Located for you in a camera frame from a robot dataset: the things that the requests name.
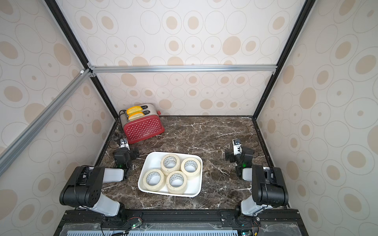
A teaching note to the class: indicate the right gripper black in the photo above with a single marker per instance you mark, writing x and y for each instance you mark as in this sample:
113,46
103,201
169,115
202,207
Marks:
230,156

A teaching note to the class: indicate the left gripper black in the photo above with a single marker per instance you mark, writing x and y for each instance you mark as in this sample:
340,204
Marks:
132,155

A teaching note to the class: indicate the white plastic storage tray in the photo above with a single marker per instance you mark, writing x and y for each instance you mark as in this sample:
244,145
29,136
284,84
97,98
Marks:
153,162

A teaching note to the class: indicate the masking tape roll three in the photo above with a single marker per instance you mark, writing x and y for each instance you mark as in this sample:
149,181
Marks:
154,180

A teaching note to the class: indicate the masking tape roll one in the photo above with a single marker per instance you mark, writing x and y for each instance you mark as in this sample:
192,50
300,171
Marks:
170,163

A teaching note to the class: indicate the masking tape roll two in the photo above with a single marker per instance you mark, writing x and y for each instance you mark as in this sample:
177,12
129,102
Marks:
191,167

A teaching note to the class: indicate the masking tape roll four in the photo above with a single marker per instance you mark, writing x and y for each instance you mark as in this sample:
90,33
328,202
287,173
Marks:
176,182

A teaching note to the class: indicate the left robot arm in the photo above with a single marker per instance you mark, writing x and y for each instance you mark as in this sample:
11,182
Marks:
83,189

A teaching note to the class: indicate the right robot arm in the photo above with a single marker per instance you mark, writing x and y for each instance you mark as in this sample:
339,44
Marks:
268,185

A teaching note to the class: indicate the red polka dot toaster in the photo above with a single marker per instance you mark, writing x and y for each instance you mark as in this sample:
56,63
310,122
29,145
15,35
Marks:
142,128

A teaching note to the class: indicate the yellow toast slice front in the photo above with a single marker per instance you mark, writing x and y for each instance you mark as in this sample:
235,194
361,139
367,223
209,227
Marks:
136,115

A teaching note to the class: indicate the yellow toast slice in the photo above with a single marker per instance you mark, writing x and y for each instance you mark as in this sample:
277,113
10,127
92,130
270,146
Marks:
134,109
136,115

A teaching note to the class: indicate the yellow toast slice rear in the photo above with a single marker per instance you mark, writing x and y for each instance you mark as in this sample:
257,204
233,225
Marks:
134,109

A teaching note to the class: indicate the left slanted aluminium bar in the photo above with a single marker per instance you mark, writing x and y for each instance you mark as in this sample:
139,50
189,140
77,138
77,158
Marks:
23,140

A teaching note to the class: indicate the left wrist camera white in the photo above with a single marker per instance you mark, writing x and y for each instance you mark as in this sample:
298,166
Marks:
123,143

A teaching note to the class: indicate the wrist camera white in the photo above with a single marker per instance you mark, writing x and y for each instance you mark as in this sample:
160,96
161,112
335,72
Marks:
237,147
123,143

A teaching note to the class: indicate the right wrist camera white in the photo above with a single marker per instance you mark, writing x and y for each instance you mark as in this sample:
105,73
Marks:
237,147

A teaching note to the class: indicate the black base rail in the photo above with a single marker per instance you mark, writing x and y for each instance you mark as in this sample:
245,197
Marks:
272,222

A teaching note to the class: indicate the horizontal aluminium frame bar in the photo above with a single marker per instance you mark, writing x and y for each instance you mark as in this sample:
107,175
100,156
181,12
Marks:
181,68

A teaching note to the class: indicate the black left frame post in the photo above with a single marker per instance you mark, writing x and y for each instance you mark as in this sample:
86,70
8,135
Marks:
66,29

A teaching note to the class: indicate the black frame post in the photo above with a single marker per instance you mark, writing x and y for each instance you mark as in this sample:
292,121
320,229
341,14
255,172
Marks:
299,23
66,29

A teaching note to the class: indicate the black right frame post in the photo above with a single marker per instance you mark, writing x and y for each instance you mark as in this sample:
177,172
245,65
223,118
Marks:
299,23

